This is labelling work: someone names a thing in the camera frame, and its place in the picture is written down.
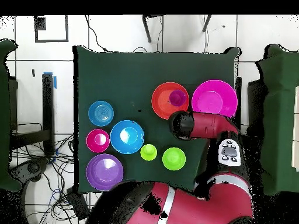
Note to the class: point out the purple cup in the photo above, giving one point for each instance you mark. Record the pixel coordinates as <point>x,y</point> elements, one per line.
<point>177,98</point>

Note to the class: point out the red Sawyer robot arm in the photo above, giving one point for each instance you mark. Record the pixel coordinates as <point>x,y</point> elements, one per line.
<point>198,205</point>

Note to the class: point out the orange bowl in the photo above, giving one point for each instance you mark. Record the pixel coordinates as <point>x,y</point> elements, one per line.
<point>161,102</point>

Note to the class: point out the large blue bowl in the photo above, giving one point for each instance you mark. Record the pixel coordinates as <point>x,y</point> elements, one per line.
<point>127,137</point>

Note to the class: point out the green cup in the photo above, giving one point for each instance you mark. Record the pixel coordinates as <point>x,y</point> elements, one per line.
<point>148,152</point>

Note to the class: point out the green bowl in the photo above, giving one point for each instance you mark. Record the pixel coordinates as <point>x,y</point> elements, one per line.
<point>174,158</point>

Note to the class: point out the small blue bowl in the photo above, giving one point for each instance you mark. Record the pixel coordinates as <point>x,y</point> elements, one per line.
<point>101,113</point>

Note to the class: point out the dark green table cloth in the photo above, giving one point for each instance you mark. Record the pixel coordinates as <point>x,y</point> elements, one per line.
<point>140,74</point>

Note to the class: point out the small magenta bowl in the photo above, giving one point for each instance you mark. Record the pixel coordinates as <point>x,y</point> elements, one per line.
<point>97,140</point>

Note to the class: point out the purple bowl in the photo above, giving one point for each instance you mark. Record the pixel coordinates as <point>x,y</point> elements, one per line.
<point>104,172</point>

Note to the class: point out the large pink bowl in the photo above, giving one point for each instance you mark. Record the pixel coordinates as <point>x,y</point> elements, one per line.
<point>214,98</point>

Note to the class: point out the black metal leg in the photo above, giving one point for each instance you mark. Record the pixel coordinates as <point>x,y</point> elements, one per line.
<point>146,28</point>
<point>206,23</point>

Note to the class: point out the black stand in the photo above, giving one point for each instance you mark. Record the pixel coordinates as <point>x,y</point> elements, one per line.
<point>48,105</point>
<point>255,105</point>

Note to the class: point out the black power adapter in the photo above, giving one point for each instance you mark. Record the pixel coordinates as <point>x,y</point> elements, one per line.
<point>78,205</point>

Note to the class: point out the black office chair base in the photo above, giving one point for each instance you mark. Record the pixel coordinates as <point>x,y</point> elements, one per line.
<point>32,168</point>

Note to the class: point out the green covered side table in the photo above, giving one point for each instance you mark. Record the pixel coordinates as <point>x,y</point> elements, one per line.
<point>278,116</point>
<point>4,116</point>

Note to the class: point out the white boxes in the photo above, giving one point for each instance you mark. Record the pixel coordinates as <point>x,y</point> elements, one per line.
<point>296,128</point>

